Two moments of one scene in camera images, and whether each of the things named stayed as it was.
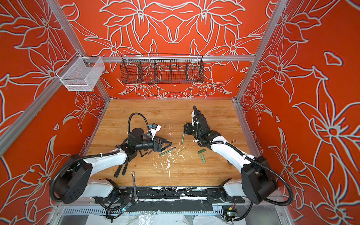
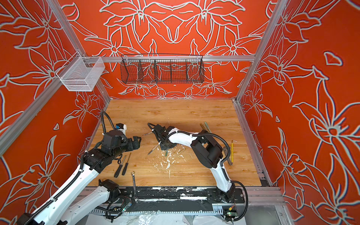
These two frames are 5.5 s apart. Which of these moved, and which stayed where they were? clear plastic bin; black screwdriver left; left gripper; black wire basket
Moved: left gripper
Stayed: black wire basket; black screwdriver left; clear plastic bin
